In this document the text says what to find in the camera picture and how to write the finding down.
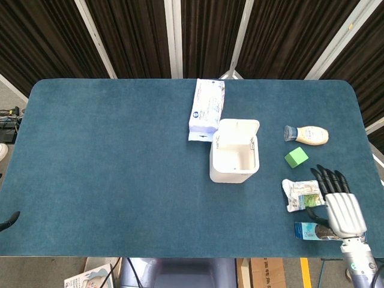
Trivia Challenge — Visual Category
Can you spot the dark brown curtain panel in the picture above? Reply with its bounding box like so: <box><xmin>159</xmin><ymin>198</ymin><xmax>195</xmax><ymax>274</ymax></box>
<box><xmin>0</xmin><ymin>0</ymin><xmax>109</xmax><ymax>97</ymax></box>
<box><xmin>181</xmin><ymin>0</ymin><xmax>249</xmax><ymax>79</ymax></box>
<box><xmin>319</xmin><ymin>0</ymin><xmax>384</xmax><ymax>145</ymax></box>
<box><xmin>85</xmin><ymin>0</ymin><xmax>175</xmax><ymax>79</ymax></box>
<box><xmin>236</xmin><ymin>0</ymin><xmax>360</xmax><ymax>80</ymax></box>

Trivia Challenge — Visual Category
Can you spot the white plastic box lid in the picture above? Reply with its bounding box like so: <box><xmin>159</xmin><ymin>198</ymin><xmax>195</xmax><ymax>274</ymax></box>
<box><xmin>216</xmin><ymin>118</ymin><xmax>260</xmax><ymax>151</ymax></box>

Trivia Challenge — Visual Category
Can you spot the white partition post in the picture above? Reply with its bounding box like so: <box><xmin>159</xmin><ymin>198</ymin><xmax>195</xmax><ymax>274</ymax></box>
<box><xmin>220</xmin><ymin>0</ymin><xmax>256</xmax><ymax>80</ymax></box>
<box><xmin>304</xmin><ymin>0</ymin><xmax>369</xmax><ymax>80</ymax></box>
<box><xmin>74</xmin><ymin>0</ymin><xmax>118</xmax><ymax>79</ymax></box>
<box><xmin>164</xmin><ymin>0</ymin><xmax>184</xmax><ymax>79</ymax></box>

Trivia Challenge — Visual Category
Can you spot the cream squeeze bottle blue cap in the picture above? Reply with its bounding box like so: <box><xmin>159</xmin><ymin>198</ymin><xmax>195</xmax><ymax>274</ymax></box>
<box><xmin>283</xmin><ymin>125</ymin><xmax>329</xmax><ymax>147</ymax></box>

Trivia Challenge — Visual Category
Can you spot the small blue carton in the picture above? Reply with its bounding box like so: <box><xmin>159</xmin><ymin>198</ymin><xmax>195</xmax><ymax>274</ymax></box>
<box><xmin>293</xmin><ymin>221</ymin><xmax>343</xmax><ymax>241</ymax></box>

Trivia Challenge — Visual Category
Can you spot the brown cardboard box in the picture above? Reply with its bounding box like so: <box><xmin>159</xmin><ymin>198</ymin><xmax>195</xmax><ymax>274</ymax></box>
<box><xmin>236</xmin><ymin>257</ymin><xmax>286</xmax><ymax>288</ymax></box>

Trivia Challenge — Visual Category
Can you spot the white blue tissue pack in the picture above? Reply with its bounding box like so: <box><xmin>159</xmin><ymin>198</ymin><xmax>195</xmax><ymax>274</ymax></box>
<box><xmin>187</xmin><ymin>78</ymin><xmax>226</xmax><ymax>142</ymax></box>

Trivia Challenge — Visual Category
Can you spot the illustrated white book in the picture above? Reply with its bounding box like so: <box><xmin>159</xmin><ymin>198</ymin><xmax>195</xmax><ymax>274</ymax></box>
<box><xmin>64</xmin><ymin>263</ymin><xmax>115</xmax><ymax>288</ymax></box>

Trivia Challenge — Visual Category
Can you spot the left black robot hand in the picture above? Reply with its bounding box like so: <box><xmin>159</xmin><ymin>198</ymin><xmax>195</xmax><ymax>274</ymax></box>
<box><xmin>0</xmin><ymin>211</ymin><xmax>21</xmax><ymax>232</ymax></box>

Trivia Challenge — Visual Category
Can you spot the blue table mat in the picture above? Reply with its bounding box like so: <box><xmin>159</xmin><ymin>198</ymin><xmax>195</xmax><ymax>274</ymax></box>
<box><xmin>0</xmin><ymin>78</ymin><xmax>384</xmax><ymax>259</ymax></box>

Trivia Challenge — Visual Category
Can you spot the black cable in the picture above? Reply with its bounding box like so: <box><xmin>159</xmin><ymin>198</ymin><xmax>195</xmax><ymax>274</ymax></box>
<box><xmin>108</xmin><ymin>257</ymin><xmax>121</xmax><ymax>288</ymax></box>

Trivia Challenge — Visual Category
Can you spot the white crumpled snack packet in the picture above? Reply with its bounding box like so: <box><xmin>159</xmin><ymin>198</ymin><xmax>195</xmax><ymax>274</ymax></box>
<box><xmin>281</xmin><ymin>179</ymin><xmax>328</xmax><ymax>213</ymax></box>

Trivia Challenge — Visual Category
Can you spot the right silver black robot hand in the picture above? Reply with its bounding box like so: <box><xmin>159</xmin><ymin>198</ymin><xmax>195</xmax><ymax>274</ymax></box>
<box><xmin>305</xmin><ymin>164</ymin><xmax>368</xmax><ymax>241</ymax></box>

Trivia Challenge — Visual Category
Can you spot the white open-lid box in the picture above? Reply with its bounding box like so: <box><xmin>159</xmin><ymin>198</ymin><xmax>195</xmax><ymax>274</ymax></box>
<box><xmin>209</xmin><ymin>118</ymin><xmax>260</xmax><ymax>184</ymax></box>

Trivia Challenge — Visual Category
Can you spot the green cube block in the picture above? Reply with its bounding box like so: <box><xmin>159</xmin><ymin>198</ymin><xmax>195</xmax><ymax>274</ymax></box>
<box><xmin>283</xmin><ymin>146</ymin><xmax>309</xmax><ymax>167</ymax></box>

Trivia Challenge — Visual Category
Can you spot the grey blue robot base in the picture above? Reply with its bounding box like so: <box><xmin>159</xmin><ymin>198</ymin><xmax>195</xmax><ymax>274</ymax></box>
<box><xmin>119</xmin><ymin>257</ymin><xmax>238</xmax><ymax>288</ymax></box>

